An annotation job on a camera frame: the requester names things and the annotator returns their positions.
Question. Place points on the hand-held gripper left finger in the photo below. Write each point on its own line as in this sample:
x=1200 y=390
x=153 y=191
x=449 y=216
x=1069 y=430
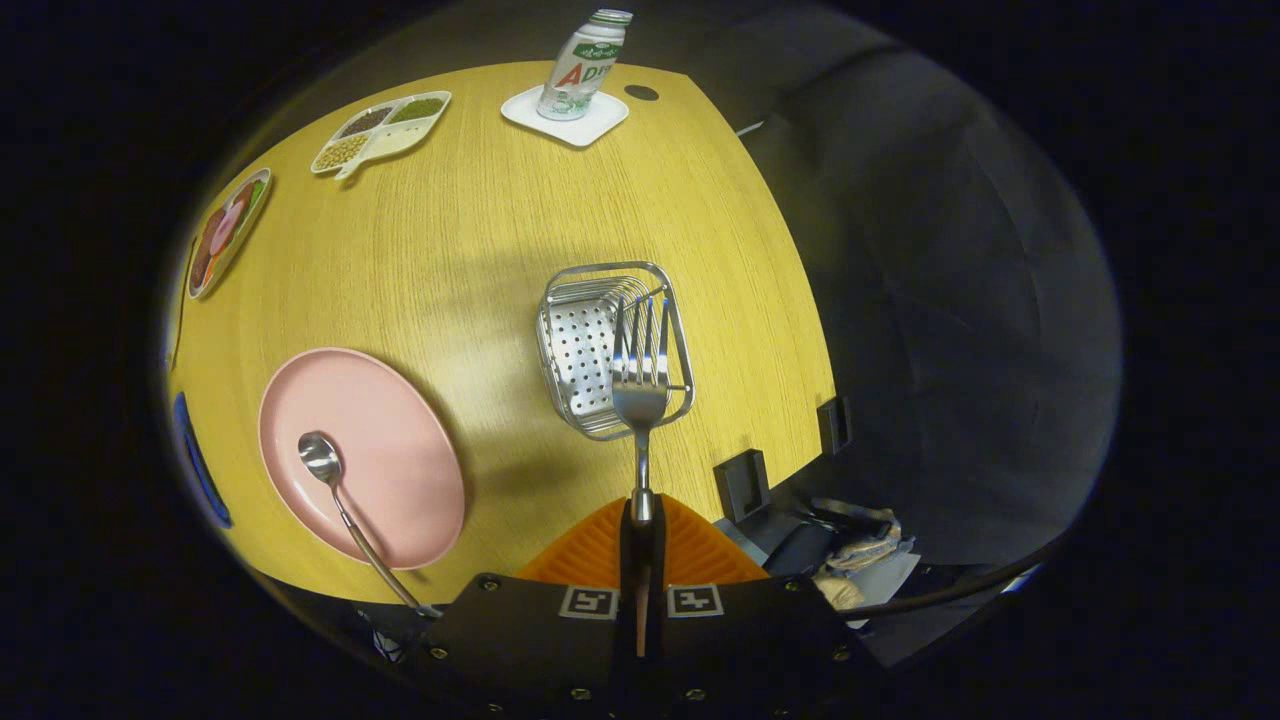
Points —
x=628 y=545

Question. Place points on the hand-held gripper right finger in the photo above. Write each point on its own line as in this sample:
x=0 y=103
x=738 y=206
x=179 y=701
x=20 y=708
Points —
x=655 y=548

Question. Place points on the metal fork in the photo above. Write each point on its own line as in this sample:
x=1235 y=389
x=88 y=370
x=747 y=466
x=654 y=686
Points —
x=640 y=395

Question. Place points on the metal spoon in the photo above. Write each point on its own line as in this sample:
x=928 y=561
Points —
x=320 y=458

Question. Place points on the black table clamp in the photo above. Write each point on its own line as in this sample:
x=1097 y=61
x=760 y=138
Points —
x=834 y=425
x=742 y=485

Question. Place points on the metal cutlery drainer basket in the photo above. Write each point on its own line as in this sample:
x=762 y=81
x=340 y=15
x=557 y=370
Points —
x=575 y=350

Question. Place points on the beige crumpled item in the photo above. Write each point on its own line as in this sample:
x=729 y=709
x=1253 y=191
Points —
x=865 y=545

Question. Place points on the pink round plate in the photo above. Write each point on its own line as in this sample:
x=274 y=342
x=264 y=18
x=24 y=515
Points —
x=390 y=450

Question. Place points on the white square coaster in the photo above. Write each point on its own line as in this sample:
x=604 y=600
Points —
x=600 y=125

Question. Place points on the blue cloth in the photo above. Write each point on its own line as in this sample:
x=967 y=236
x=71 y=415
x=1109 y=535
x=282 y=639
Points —
x=200 y=465

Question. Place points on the black table grommet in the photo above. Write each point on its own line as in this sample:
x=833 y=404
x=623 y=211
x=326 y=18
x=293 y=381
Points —
x=641 y=92

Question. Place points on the white divided bean dish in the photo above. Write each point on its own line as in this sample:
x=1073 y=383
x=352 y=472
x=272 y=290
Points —
x=385 y=130

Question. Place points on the white drink bottle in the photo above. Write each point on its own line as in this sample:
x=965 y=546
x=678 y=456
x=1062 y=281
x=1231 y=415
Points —
x=582 y=65

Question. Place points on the oval food plate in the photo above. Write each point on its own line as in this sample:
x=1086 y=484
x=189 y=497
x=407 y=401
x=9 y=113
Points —
x=228 y=235

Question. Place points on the brown meat patty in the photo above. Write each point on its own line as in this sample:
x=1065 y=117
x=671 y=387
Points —
x=203 y=262

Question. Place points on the pink ham slice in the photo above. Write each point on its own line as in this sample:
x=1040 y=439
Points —
x=225 y=228

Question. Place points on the green lettuce leaf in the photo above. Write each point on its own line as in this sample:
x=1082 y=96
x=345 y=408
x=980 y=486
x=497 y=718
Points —
x=252 y=195

